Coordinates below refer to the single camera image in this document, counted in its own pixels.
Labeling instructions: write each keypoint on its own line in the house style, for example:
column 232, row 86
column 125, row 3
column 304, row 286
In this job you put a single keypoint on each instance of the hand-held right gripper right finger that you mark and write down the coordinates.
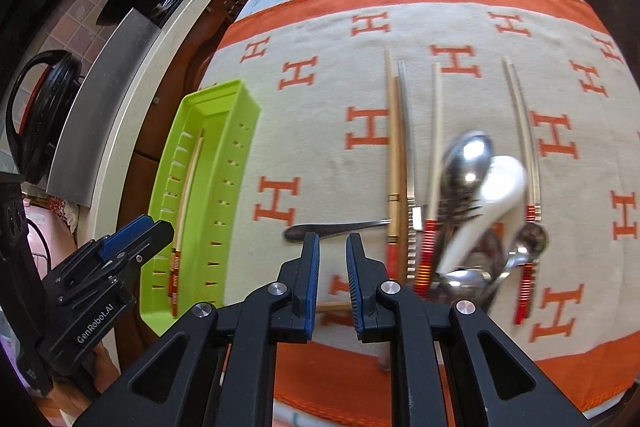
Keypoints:
column 354, row 277

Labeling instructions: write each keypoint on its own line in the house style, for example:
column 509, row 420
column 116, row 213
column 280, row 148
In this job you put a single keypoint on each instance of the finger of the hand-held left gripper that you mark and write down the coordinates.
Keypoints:
column 150, row 242
column 127, row 232

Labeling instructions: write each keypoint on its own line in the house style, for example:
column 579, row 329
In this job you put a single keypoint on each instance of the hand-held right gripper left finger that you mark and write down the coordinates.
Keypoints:
column 312, row 272

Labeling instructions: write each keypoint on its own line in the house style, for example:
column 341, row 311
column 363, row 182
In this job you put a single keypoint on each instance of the plain wooden chopstick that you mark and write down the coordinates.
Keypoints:
column 332, row 306

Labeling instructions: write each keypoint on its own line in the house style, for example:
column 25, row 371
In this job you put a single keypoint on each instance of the metal fork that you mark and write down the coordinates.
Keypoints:
column 330, row 229

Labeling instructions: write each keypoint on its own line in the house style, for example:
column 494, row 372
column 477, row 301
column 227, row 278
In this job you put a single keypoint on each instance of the chopsticks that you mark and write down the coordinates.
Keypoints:
column 187, row 197

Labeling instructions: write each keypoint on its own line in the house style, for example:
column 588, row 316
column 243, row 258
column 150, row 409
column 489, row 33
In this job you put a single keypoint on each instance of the green plastic utensil tray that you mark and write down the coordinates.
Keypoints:
column 220, row 167

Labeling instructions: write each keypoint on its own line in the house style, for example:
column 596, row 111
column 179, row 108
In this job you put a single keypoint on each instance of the large metal spoon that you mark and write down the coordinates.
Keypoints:
column 467, row 284
column 467, row 157

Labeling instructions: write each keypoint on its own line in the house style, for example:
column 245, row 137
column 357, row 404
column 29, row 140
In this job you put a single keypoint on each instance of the wooden chopstick red end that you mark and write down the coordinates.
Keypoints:
column 388, row 107
column 398, row 147

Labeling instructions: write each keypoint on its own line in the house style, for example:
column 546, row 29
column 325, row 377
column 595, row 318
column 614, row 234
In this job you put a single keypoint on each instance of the metal chopstick ribbed end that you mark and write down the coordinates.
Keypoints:
column 407, row 132

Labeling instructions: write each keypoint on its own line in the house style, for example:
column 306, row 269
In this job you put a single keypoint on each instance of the white ceramic spoon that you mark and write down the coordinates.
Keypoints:
column 500, row 187

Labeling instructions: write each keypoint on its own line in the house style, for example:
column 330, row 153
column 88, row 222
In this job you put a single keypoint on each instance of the small metal spoon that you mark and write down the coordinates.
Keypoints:
column 532, row 242

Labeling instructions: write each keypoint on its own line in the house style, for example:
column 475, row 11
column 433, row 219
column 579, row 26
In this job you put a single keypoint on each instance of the metal chopstick red striped end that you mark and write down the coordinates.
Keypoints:
column 531, row 157

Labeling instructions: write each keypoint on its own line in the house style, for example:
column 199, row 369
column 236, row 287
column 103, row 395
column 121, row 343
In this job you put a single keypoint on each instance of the stainless steel panel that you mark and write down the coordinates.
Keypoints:
column 100, row 107

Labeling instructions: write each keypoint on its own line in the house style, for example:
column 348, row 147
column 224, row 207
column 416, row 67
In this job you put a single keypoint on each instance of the orange and cream printed blanket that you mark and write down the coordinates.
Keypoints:
column 310, row 132

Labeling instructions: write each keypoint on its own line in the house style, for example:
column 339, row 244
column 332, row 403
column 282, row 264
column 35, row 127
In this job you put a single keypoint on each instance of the black kettle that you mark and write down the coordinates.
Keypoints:
column 45, row 107

